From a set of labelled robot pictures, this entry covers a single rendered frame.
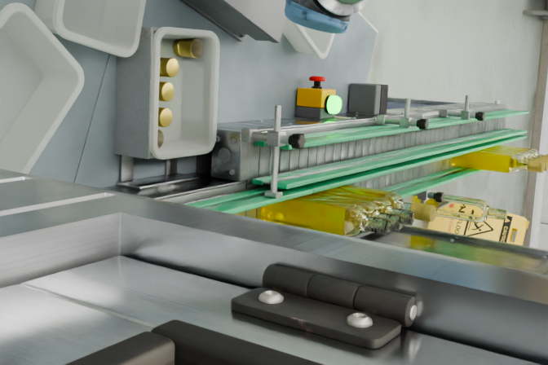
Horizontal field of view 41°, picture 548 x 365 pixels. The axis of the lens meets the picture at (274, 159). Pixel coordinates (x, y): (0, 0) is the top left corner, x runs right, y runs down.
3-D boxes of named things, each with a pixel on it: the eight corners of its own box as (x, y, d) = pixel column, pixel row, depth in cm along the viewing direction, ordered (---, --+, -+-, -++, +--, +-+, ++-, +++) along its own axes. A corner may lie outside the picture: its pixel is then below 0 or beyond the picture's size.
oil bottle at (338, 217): (259, 221, 146) (356, 240, 135) (261, 193, 145) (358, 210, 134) (275, 217, 151) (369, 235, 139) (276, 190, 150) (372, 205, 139)
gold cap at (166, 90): (143, 80, 129) (161, 81, 127) (156, 80, 132) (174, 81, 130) (142, 100, 130) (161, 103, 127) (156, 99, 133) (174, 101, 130)
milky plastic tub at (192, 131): (115, 155, 128) (152, 161, 123) (118, 24, 125) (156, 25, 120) (180, 147, 142) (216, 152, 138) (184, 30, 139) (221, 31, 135)
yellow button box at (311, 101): (293, 116, 177) (320, 119, 173) (295, 85, 176) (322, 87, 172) (308, 115, 183) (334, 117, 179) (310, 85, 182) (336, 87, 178)
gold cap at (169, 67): (147, 56, 129) (166, 57, 127) (161, 56, 132) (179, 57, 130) (147, 76, 130) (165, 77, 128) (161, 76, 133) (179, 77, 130)
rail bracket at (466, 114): (438, 117, 225) (481, 121, 218) (439, 93, 224) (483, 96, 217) (443, 116, 228) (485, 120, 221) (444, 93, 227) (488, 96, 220)
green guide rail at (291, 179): (251, 183, 141) (286, 189, 137) (251, 178, 141) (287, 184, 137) (506, 130, 287) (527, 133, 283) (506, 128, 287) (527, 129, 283)
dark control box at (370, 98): (346, 112, 200) (374, 115, 196) (348, 82, 199) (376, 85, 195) (360, 111, 207) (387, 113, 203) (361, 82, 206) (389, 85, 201)
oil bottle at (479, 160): (450, 166, 239) (540, 178, 224) (452, 148, 238) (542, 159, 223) (457, 164, 243) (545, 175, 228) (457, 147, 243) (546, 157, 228)
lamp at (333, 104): (323, 113, 174) (334, 115, 173) (324, 94, 174) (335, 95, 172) (332, 113, 178) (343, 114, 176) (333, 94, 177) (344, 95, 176)
